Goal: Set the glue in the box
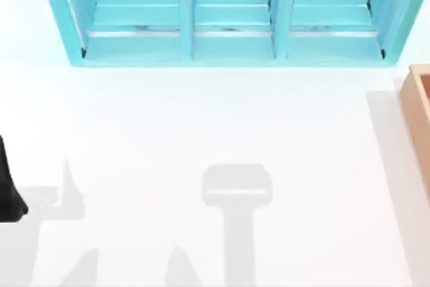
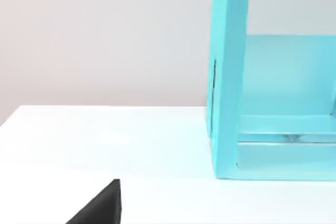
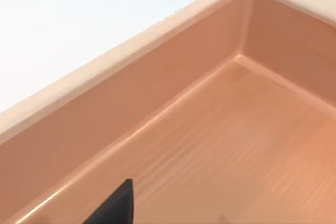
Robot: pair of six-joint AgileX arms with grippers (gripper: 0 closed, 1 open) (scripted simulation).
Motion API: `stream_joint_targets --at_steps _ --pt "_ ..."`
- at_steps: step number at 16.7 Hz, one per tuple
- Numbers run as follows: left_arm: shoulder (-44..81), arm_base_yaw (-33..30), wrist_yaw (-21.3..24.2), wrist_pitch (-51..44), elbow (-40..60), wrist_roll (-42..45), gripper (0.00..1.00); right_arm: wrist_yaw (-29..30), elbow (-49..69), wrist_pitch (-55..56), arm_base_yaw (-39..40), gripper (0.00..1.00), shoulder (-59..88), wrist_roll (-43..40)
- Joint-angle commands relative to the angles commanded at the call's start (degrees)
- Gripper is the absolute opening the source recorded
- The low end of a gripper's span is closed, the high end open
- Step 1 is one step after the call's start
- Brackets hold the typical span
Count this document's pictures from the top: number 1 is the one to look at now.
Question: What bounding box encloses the light blue rack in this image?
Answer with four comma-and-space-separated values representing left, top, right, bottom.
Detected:
37, 0, 430, 68

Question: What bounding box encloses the salmon-coloured shallow box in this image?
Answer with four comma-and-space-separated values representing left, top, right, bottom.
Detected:
399, 64, 430, 183

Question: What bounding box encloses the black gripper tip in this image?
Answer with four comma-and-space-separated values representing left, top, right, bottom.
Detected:
0, 135, 29, 224

